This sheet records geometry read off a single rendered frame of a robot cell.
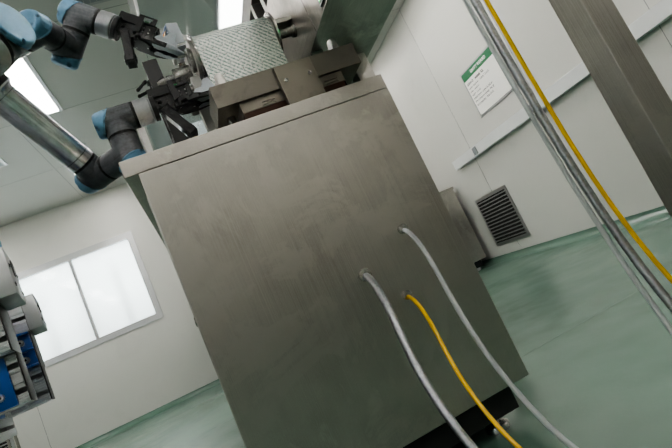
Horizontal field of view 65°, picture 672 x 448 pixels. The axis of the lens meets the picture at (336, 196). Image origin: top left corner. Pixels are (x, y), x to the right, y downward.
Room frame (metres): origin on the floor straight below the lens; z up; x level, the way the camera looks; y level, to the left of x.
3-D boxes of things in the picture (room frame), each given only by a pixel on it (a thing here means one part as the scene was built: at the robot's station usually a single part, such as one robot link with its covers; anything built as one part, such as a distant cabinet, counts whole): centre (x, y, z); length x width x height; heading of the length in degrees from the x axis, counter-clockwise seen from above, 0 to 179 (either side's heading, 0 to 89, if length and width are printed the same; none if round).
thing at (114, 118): (1.35, 0.46, 1.11); 0.11 x 0.08 x 0.09; 107
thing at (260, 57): (1.47, 0.08, 1.11); 0.23 x 0.01 x 0.18; 107
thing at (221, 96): (1.36, 0.00, 1.00); 0.40 x 0.16 x 0.06; 107
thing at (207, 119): (1.51, 0.26, 1.05); 0.06 x 0.05 x 0.31; 107
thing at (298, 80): (1.28, -0.04, 0.96); 0.10 x 0.03 x 0.11; 107
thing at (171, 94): (1.40, 0.30, 1.12); 0.12 x 0.08 x 0.09; 107
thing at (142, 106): (1.38, 0.38, 1.11); 0.08 x 0.05 x 0.08; 17
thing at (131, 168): (2.40, 0.45, 0.88); 2.52 x 0.66 x 0.04; 17
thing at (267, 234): (2.40, 0.44, 0.43); 2.52 x 0.64 x 0.86; 17
